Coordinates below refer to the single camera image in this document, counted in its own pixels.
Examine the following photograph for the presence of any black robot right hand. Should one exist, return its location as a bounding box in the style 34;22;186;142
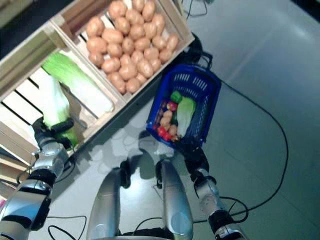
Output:
186;147;210;181

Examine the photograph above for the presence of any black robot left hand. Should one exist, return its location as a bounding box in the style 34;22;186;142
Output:
32;117;76;151

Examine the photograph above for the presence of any napa cabbage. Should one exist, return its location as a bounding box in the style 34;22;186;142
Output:
174;97;196;137
41;51;115;113
41;74;80;148

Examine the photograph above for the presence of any blue plastic shopping basket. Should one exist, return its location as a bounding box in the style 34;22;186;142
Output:
145;63;222;152

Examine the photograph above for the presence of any wooden display stand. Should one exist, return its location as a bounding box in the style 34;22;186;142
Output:
0;27;193;193

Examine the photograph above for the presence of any red pepper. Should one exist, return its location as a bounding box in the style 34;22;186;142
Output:
157;126;172;141

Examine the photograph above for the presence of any wooden slat crate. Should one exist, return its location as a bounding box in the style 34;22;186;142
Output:
51;0;196;103
0;23;127;157

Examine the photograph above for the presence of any green bell pepper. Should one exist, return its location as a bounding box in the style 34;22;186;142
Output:
170;91;183;103

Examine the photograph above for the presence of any silver robot left leg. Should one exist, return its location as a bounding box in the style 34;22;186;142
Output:
86;159;131;240

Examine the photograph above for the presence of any black waist cable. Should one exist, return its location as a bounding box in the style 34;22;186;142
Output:
134;216;165;233

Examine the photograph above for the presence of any black tether cable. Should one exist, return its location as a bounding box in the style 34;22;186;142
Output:
47;215;88;240

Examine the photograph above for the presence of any black basket handle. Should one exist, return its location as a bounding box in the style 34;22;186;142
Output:
186;34;213;68

